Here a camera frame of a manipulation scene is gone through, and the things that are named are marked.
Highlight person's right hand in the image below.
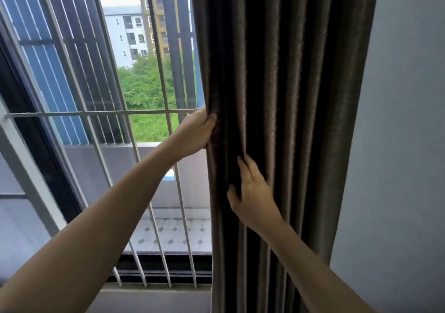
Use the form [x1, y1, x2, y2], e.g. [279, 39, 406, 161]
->
[226, 154, 283, 235]

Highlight person's left hand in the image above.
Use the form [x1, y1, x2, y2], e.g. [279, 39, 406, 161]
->
[169, 106, 218, 164]

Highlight brown curtain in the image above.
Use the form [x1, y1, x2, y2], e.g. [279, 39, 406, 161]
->
[187, 0, 381, 313]

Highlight person's right forearm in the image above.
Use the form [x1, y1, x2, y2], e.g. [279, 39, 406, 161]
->
[259, 218, 378, 313]

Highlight person's left forearm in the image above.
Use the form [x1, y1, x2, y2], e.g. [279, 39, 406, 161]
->
[0, 139, 180, 313]

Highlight green trees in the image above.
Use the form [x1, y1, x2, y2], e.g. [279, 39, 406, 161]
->
[116, 53, 203, 143]

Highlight white window security grille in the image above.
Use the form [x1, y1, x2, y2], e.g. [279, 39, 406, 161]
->
[0, 0, 213, 289]

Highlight dark vertical balcony slats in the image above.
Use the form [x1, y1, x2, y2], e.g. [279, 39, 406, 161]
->
[0, 0, 206, 147]

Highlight yellow apartment building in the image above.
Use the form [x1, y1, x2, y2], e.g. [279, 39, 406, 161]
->
[136, 0, 172, 58]

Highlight grey white apartment building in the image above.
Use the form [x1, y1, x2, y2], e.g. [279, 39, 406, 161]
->
[102, 5, 149, 69]

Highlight dark window frame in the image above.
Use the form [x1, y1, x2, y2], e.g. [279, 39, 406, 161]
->
[0, 3, 213, 286]

